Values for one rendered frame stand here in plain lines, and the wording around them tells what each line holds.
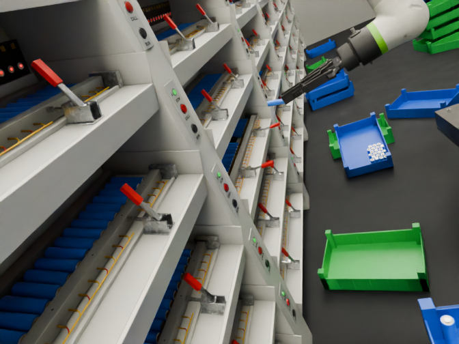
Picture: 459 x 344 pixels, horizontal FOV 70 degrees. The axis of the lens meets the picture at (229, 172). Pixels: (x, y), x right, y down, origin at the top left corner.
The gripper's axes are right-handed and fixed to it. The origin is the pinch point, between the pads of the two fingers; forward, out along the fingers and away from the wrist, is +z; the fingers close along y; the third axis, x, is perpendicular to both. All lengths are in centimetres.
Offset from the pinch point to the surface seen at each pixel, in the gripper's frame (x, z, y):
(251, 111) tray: 2.3, 20.5, -18.8
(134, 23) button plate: -37, 6, 47
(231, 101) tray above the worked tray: -10.8, 13.8, 10.5
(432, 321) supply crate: 24, -11, 67
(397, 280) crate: 55, 0, 31
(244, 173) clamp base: 5.4, 18.8, 24.3
